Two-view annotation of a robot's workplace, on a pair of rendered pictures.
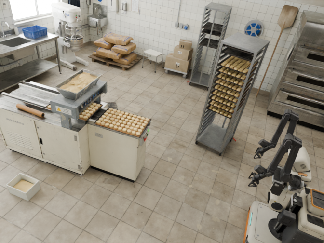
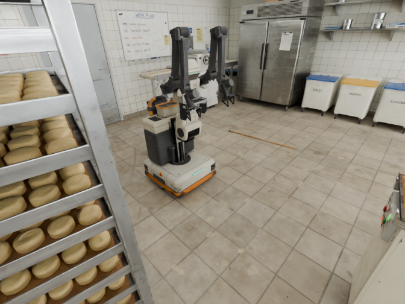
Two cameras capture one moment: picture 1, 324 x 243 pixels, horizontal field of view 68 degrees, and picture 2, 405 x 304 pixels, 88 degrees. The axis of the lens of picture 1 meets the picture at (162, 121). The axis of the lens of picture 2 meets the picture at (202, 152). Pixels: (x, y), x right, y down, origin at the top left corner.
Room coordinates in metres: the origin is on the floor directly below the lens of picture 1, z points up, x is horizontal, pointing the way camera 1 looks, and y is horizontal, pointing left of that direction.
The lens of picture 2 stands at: (3.42, -0.32, 1.60)
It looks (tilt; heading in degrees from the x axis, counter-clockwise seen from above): 30 degrees down; 206
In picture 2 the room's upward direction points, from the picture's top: 2 degrees counter-clockwise
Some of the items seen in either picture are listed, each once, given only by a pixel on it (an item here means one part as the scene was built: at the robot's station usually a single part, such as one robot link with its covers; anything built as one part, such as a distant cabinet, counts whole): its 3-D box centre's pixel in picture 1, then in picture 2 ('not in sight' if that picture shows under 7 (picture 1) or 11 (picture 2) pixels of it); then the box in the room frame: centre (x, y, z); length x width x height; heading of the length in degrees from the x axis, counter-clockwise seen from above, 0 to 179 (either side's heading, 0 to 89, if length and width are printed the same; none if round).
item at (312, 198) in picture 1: (317, 202); (167, 109); (1.60, -1.63, 0.87); 0.23 x 0.15 x 0.11; 161
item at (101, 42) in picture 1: (107, 41); not in sight; (6.34, 1.74, 0.47); 0.72 x 0.42 x 0.17; 161
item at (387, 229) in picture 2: (144, 136); (390, 215); (2.34, 0.19, 0.77); 0.24 x 0.04 x 0.14; 167
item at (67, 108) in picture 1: (81, 101); not in sight; (2.54, 1.04, 1.01); 0.72 x 0.33 x 0.34; 167
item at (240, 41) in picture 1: (228, 97); not in sight; (3.37, -0.97, 0.93); 0.64 x 0.51 x 1.78; 151
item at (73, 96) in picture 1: (80, 85); not in sight; (2.54, 1.04, 1.25); 0.56 x 0.29 x 0.14; 167
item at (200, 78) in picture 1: (209, 47); not in sight; (5.63, -0.84, 0.93); 0.64 x 0.51 x 1.78; 164
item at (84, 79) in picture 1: (80, 83); not in sight; (2.54, 1.04, 1.28); 0.54 x 0.27 x 0.06; 167
